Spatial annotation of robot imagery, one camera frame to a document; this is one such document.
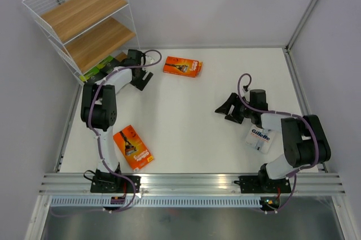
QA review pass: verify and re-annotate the wooden shelf board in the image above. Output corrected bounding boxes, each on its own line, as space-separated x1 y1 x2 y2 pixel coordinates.
63 18 136 73
41 0 127 42
115 51 127 62

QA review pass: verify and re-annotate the orange razor box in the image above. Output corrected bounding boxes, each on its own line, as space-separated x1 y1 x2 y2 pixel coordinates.
113 125 154 172
163 56 203 78

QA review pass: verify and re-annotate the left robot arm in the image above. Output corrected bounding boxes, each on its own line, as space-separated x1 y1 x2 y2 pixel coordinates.
81 49 162 193

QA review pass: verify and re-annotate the bottom wooden shelf board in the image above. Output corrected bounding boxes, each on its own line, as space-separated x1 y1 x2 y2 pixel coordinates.
115 51 127 62

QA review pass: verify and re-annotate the white Gillette razor pack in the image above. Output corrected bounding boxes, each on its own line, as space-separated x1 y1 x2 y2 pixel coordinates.
245 125 276 154

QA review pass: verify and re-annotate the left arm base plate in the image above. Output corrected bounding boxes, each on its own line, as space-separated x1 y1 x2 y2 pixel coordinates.
90 171 141 194

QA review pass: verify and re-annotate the top wooden shelf board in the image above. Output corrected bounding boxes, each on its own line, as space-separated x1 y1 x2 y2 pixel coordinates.
41 0 127 42

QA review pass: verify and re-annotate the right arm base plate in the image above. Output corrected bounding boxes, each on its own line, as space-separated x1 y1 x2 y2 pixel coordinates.
234 175 292 194

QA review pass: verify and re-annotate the aluminium rail frame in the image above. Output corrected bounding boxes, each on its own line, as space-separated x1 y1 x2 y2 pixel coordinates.
38 172 346 197

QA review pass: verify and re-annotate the middle wooden shelf board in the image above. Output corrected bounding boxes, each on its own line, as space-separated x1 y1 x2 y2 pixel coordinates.
63 18 136 73

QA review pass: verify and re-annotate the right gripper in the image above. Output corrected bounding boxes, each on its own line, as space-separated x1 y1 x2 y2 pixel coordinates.
215 93 254 124

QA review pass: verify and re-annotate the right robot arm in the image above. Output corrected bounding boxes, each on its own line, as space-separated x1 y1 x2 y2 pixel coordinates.
215 89 331 192

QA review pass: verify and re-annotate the white slotted cable duct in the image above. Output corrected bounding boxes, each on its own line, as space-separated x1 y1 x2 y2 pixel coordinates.
51 195 278 208

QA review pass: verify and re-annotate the white wire shelf rack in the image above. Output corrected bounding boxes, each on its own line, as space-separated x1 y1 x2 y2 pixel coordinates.
22 0 140 84

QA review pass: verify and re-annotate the black green razor box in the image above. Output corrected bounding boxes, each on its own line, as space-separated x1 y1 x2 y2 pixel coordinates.
80 67 105 83
96 56 120 75

